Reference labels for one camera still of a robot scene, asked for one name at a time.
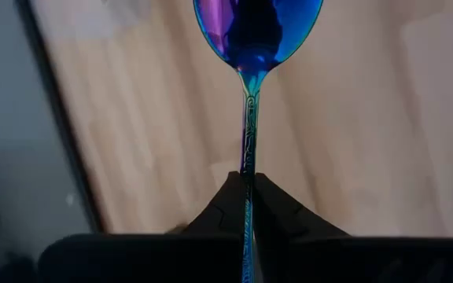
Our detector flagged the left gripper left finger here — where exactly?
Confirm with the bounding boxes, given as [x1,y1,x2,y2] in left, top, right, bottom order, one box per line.
[39,171,248,283]

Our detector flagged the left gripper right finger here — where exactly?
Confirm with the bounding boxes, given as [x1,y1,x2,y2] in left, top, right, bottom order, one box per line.
[251,171,453,283]

